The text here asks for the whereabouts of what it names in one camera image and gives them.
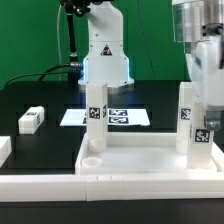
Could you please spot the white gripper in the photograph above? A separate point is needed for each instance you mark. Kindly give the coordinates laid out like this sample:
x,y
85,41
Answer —
x,y
208,79

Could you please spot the white desk tabletop panel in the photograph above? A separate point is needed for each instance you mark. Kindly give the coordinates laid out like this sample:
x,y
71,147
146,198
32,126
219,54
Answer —
x,y
132,153

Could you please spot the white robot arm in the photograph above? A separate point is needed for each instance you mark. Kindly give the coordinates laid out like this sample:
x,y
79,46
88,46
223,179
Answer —
x,y
198,24

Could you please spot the white L-shaped obstacle fence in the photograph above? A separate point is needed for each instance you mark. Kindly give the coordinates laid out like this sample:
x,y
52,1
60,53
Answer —
x,y
196,183

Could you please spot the fiducial marker sheet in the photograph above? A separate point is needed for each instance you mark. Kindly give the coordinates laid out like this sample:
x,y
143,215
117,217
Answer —
x,y
117,117

